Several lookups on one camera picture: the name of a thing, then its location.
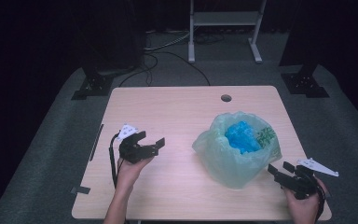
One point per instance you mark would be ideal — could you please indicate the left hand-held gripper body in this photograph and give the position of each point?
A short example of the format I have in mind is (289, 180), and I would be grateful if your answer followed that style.
(133, 151)

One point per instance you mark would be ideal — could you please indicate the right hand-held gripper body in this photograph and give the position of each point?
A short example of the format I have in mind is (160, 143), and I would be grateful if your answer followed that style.
(303, 183)

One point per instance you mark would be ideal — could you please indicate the green plastic bag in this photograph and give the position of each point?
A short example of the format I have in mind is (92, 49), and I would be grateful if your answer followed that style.
(230, 168)

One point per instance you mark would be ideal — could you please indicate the person's left hand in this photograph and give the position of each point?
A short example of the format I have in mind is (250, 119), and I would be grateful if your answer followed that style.
(129, 172)

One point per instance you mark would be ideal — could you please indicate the person's right hand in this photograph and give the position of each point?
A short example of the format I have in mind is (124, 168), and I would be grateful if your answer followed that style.
(304, 210)

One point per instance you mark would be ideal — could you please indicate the crumpled blue plastic wrapper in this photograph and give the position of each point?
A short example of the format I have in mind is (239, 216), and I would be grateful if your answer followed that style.
(242, 137)

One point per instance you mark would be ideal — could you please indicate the black tape piece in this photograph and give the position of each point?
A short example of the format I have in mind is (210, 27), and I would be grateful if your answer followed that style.
(81, 190)

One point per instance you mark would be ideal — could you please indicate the black stand base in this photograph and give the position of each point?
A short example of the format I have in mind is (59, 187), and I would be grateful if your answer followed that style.
(93, 87)
(304, 84)

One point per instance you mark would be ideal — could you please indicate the black equipment case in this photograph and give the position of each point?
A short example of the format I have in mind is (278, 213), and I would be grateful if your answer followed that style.
(115, 43)

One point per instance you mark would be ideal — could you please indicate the white metal stand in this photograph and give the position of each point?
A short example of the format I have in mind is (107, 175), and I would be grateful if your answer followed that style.
(227, 18)

